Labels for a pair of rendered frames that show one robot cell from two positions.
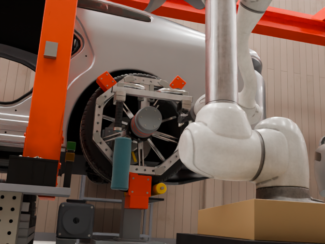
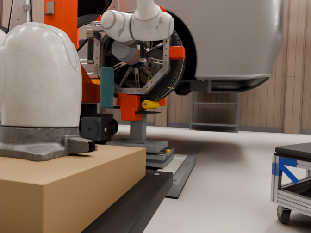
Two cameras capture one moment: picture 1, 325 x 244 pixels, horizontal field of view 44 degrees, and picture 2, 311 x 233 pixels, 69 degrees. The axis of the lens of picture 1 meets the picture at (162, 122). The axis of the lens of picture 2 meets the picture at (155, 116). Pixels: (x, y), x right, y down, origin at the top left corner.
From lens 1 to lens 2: 125 cm
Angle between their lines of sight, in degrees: 34
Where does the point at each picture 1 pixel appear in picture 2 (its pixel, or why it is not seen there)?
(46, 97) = not seen: hidden behind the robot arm
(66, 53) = (59, 8)
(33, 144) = not seen: hidden behind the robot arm
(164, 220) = (251, 114)
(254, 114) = (158, 26)
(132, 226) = (136, 131)
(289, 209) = not seen: outside the picture
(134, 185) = (123, 103)
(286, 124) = (15, 31)
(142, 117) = (114, 49)
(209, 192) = (289, 94)
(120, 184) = (102, 104)
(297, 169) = (12, 100)
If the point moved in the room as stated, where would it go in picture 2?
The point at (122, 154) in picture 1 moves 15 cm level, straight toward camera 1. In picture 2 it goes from (102, 81) to (86, 77)
